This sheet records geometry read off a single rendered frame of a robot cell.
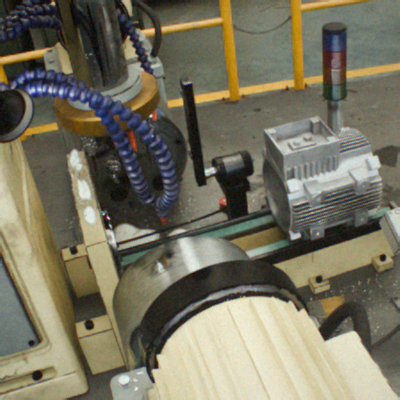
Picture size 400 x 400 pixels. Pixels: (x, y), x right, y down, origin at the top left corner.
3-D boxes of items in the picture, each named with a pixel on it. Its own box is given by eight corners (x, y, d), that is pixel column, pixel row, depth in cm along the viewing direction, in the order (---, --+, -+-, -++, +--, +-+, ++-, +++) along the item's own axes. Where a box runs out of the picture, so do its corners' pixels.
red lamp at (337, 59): (329, 70, 143) (329, 54, 140) (318, 61, 147) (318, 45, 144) (351, 65, 143) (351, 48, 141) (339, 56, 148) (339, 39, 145)
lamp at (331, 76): (329, 87, 145) (329, 70, 143) (318, 77, 150) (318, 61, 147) (350, 81, 146) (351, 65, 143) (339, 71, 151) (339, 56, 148)
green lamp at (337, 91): (329, 103, 148) (329, 87, 145) (319, 92, 153) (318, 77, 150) (350, 97, 149) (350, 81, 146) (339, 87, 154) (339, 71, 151)
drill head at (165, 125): (98, 243, 134) (71, 150, 119) (76, 151, 166) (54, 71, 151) (204, 212, 138) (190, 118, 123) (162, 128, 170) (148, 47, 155)
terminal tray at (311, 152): (285, 187, 116) (283, 155, 112) (265, 158, 125) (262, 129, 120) (340, 170, 118) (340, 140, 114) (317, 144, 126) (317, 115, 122)
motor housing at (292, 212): (295, 257, 123) (293, 183, 111) (262, 204, 137) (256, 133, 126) (380, 230, 125) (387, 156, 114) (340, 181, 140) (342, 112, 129)
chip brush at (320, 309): (257, 333, 123) (256, 330, 123) (252, 316, 127) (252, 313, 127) (351, 312, 124) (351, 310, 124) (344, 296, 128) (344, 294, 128)
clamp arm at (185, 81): (195, 188, 133) (179, 85, 117) (192, 180, 135) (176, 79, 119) (211, 184, 133) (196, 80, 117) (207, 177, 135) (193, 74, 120)
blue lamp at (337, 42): (329, 54, 140) (329, 36, 137) (318, 45, 144) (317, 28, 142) (351, 48, 141) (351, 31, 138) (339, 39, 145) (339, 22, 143)
